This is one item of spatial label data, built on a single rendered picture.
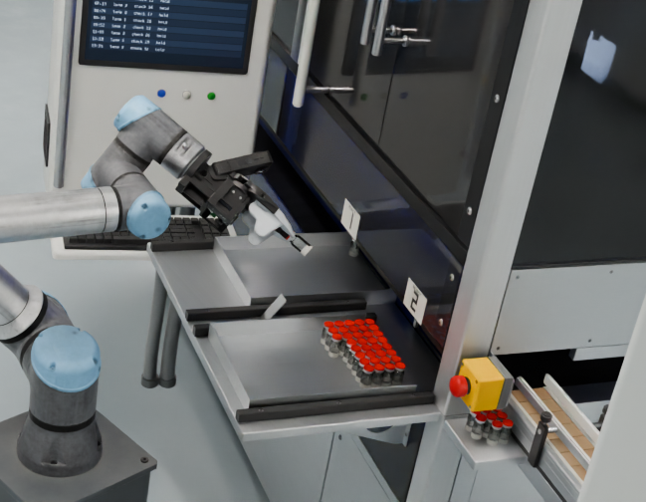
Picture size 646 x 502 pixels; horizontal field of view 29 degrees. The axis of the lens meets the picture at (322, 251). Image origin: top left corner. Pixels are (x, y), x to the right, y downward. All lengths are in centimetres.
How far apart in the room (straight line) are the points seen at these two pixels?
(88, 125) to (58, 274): 144
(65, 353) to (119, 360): 180
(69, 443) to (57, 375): 14
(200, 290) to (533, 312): 73
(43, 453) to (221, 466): 140
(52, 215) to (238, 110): 111
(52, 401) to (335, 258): 91
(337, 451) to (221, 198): 94
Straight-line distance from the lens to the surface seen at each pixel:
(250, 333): 253
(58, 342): 220
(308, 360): 248
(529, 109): 213
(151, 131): 216
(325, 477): 298
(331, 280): 277
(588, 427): 235
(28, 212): 201
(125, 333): 410
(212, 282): 269
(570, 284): 237
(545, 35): 208
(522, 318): 236
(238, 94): 304
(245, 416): 228
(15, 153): 522
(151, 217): 206
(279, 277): 275
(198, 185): 216
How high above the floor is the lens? 224
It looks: 28 degrees down
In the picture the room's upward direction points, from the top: 10 degrees clockwise
